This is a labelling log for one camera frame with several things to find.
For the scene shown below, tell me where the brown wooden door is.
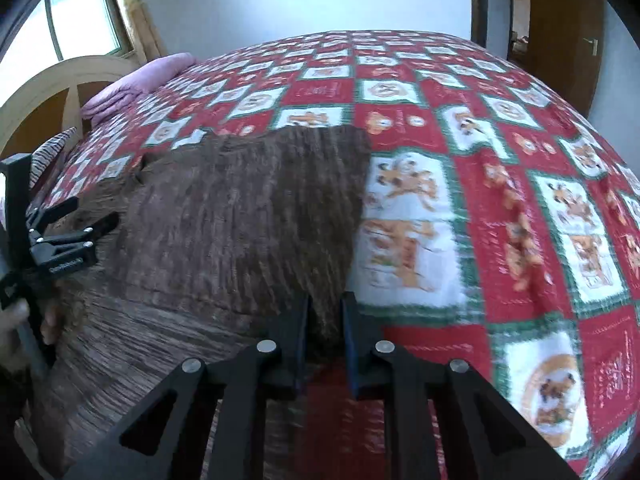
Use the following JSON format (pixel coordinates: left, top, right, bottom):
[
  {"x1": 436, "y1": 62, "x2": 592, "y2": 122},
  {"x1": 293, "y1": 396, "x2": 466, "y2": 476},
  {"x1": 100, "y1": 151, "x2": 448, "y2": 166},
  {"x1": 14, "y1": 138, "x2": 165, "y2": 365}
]
[{"x1": 527, "y1": 0, "x2": 610, "y2": 117}]

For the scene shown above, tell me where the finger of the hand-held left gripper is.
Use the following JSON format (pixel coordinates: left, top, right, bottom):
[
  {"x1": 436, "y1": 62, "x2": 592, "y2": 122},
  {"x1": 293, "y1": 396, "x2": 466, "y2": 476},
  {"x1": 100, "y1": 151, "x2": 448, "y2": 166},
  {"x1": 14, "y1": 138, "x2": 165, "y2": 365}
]
[
  {"x1": 27, "y1": 196, "x2": 81, "y2": 233},
  {"x1": 30, "y1": 211, "x2": 122, "y2": 277}
]

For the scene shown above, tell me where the dark door frame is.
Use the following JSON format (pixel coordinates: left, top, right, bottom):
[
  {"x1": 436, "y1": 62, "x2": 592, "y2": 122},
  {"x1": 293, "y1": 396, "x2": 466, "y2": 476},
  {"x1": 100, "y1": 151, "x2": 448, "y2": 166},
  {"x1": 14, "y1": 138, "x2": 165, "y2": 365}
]
[{"x1": 469, "y1": 0, "x2": 512, "y2": 63}]

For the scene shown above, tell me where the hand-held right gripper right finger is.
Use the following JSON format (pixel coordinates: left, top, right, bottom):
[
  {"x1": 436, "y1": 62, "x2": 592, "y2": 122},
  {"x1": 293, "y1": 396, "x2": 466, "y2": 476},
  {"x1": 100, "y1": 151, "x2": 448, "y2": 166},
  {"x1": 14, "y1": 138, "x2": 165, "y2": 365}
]
[{"x1": 341, "y1": 291, "x2": 576, "y2": 480}]

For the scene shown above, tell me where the brown striped knitted garment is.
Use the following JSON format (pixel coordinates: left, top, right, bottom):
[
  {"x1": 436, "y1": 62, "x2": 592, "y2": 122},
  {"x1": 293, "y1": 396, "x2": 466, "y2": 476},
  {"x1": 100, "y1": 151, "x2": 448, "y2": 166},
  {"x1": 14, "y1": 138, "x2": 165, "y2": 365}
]
[{"x1": 15, "y1": 125, "x2": 373, "y2": 480}]

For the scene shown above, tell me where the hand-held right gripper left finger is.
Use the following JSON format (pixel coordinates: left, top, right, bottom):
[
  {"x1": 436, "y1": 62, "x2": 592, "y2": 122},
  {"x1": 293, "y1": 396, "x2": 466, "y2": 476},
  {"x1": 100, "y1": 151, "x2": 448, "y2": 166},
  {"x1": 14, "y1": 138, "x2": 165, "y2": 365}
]
[{"x1": 62, "y1": 294, "x2": 313, "y2": 480}]

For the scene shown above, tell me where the red printed bear blanket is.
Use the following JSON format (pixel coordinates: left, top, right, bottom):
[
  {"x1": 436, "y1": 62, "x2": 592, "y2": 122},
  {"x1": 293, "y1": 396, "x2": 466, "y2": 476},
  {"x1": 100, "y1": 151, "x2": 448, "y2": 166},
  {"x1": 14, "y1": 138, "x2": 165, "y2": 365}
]
[{"x1": 30, "y1": 30, "x2": 640, "y2": 480}]

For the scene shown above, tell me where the window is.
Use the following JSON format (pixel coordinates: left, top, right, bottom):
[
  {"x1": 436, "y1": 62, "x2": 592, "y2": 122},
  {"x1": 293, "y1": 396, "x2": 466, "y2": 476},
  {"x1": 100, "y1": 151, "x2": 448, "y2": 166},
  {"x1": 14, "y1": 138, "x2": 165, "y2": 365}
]
[{"x1": 0, "y1": 0, "x2": 138, "y2": 111}]

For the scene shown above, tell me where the wooden bed headboard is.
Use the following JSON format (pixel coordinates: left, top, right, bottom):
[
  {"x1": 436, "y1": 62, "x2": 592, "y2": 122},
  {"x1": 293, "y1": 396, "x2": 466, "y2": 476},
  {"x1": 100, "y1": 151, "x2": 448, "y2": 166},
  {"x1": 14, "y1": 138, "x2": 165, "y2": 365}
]
[{"x1": 0, "y1": 55, "x2": 142, "y2": 162}]

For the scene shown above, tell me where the person's left hand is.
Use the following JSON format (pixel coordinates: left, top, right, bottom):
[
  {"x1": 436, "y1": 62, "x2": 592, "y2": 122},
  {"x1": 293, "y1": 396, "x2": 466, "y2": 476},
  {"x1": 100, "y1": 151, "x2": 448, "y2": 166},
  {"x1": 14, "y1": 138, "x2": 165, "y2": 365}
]
[{"x1": 0, "y1": 294, "x2": 65, "y2": 376}]

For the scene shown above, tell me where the striped pillow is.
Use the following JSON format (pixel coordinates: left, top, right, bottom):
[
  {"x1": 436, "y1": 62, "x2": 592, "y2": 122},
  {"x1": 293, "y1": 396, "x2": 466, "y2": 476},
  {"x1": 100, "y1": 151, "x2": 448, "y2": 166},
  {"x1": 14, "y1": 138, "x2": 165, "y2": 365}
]
[{"x1": 29, "y1": 126, "x2": 79, "y2": 192}]

